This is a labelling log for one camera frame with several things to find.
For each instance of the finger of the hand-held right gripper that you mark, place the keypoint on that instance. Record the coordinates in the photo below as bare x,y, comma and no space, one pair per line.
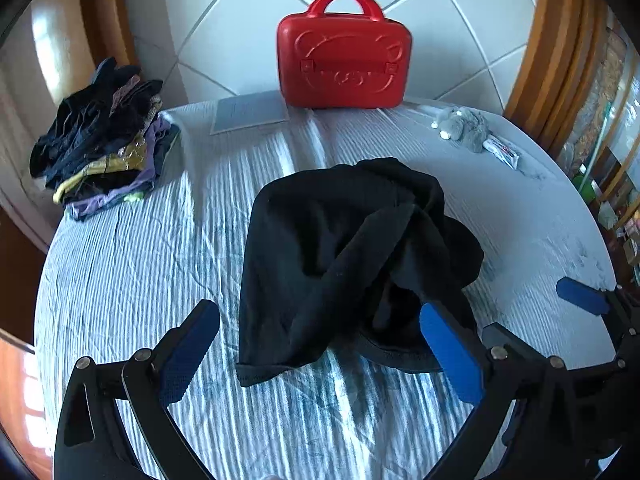
622,410
580,295

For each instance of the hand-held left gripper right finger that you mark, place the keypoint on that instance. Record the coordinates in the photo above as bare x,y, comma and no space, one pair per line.
450,355

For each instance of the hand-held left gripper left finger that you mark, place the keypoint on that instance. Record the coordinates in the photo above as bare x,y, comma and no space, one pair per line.
187,347

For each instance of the black printed t-shirt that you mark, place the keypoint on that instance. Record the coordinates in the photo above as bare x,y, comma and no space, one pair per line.
310,260

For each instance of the pile of folded clothes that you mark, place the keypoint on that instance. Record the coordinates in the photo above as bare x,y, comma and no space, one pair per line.
100,150

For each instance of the white striped sheet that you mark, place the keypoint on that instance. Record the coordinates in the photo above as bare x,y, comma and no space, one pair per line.
150,260

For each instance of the small white tube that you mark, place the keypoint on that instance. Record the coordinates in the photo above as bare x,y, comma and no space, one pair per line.
500,150

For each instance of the glass display cabinet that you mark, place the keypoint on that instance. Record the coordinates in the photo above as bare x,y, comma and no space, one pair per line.
620,110

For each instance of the grey plush toy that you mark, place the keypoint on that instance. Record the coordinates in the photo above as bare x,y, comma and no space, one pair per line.
462,125

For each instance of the red hard-shell suitcase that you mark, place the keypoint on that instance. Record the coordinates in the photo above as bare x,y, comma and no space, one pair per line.
345,60

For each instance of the wooden cabinet frame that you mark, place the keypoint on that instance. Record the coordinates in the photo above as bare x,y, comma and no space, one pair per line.
550,35

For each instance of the wooden door frame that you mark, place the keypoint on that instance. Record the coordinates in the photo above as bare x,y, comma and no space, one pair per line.
107,10

